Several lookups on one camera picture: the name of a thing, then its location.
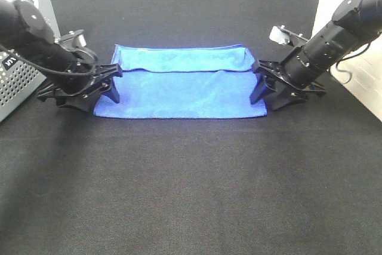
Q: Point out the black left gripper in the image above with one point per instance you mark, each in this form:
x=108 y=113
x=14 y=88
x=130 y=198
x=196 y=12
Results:
x=78 y=80

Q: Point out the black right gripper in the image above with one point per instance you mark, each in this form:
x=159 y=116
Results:
x=290 y=81

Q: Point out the blue microfiber towel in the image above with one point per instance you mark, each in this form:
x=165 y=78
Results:
x=213 y=83

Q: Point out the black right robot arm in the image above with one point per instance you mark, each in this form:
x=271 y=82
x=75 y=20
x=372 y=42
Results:
x=353 y=24

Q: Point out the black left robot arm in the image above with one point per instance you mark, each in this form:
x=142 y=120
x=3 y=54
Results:
x=27 y=36

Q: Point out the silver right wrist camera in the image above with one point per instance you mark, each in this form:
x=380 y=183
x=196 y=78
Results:
x=283 y=36

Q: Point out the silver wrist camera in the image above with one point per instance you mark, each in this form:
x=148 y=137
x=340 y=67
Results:
x=283 y=36
x=73 y=39

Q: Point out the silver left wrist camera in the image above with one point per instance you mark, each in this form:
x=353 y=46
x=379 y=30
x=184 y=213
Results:
x=73 y=39

